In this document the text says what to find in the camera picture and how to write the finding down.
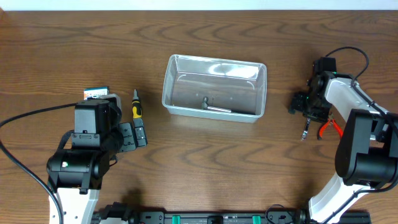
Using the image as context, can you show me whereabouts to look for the silver ratchet wrench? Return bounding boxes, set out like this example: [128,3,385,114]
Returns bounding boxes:
[301,118,311,141]

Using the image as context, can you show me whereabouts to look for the clear plastic container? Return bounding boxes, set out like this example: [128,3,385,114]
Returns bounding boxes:
[162,54,267,123]

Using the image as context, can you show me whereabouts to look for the white blue small box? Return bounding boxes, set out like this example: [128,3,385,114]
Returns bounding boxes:
[83,86,109,100]

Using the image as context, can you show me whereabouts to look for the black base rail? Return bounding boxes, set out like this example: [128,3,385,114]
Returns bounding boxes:
[93,202,373,224]

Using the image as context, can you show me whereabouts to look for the small steel claw hammer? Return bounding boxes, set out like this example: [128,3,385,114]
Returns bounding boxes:
[200,96,249,115]

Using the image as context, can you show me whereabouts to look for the red handled pliers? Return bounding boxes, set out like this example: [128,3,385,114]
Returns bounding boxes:
[317,114,345,141]

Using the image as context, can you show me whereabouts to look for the stubby yellow black screwdriver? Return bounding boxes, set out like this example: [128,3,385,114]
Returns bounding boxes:
[132,89,142,119]

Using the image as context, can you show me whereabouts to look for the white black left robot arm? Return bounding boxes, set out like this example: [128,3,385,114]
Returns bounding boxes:
[47,96,147,223]

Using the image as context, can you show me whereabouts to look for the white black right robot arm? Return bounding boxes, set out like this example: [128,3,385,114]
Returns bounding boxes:
[288,57,397,223]

